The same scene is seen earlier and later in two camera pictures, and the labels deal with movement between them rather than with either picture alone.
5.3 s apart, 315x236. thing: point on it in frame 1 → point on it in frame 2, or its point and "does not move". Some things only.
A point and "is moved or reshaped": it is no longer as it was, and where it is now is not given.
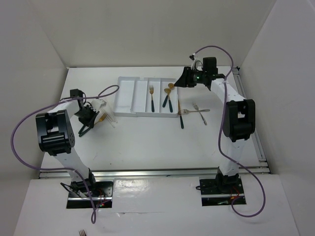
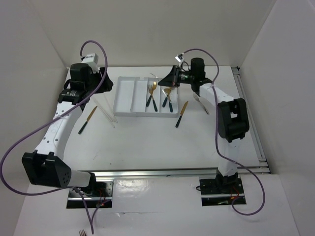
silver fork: x=183 y=112 → x=156 y=76
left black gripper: x=90 y=122 → x=106 y=85
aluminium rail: x=134 y=173 does not move
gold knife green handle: x=101 y=119 is moved or reshaped
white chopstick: x=108 y=118 does not move
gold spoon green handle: x=167 y=91 does not move
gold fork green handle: x=102 y=118 → x=154 y=86
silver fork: x=196 y=107 → x=196 y=97
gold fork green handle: x=151 y=91 is moved or reshaped
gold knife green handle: x=179 y=114 is moved or reshaped
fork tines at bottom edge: x=82 y=233 does not move
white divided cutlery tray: x=145 y=97 does not move
